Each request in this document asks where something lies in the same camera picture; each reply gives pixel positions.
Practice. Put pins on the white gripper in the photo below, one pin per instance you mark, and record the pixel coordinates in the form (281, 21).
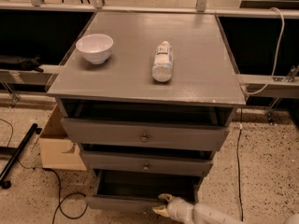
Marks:
(177, 207)

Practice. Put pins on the grey bottom drawer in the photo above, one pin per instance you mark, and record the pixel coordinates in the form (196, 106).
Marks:
(138, 192)

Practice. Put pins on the grey drawer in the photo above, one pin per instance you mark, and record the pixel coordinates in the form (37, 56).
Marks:
(145, 163)
(138, 192)
(136, 134)

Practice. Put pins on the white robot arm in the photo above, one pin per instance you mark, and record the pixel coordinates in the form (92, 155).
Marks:
(206, 214)

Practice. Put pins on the grey middle drawer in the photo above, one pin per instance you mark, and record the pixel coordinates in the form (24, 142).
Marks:
(145, 163)

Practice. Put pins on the grey top drawer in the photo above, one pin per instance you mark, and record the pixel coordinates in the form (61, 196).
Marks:
(136, 134)

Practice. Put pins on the grey drawer cabinet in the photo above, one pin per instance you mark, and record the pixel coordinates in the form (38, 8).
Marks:
(204, 89)

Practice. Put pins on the cardboard box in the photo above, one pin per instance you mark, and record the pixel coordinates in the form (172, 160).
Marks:
(57, 151)

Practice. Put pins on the white plastic bottle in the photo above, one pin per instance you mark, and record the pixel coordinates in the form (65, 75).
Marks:
(163, 63)

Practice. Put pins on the black metal stand bar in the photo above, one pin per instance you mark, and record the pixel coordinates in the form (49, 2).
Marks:
(14, 153)

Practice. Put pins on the white ceramic bowl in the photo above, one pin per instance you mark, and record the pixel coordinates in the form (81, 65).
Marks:
(95, 48)

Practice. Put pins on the black cloth bundle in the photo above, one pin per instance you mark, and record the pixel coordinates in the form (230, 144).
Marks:
(19, 63)

